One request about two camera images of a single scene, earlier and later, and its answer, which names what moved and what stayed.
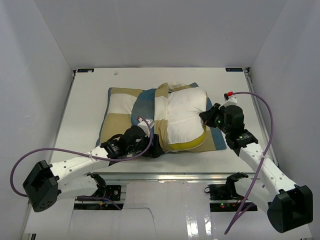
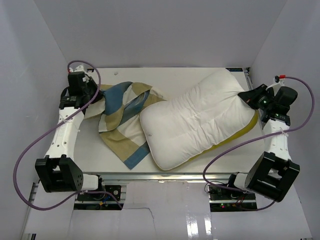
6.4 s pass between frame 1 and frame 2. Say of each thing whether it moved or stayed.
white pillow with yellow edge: moved
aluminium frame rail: stayed
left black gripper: moved
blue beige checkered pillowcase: moved
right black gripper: moved
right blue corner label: stayed
